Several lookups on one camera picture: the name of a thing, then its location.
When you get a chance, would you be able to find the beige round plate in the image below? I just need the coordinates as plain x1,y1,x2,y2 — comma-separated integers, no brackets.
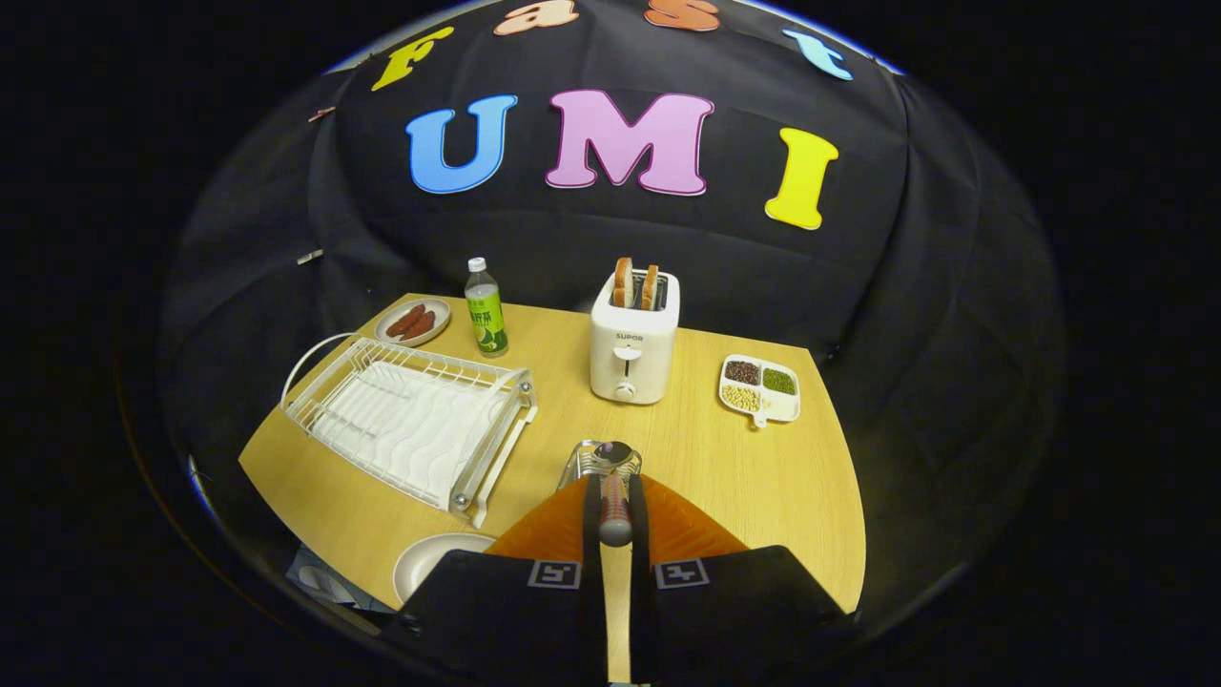
393,532,497,604

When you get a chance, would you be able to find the spoon with brown handle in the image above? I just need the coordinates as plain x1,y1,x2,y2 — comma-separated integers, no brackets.
593,439,638,549

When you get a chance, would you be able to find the black backdrop cloth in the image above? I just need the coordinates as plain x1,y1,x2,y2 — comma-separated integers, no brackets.
157,0,1067,593

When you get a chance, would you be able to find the green label drink bottle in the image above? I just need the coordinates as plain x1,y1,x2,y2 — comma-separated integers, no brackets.
464,257,509,358

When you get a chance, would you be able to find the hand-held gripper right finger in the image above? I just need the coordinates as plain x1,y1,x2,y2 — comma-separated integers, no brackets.
628,472,859,687

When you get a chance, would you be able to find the white wire dish rack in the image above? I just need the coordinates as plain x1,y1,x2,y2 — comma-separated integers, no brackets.
280,332,538,529

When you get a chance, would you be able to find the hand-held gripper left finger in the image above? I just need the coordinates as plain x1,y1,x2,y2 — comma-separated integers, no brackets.
380,472,609,687

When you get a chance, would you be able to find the white divided dish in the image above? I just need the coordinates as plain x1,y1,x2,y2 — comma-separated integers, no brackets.
717,354,802,429

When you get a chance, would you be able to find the small beige saucer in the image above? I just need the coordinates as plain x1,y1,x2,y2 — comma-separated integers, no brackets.
375,298,452,347

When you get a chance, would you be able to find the metal wire basket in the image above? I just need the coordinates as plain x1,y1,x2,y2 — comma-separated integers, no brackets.
558,439,645,492

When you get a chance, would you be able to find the white toaster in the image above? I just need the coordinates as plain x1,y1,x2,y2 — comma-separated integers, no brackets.
590,270,681,406

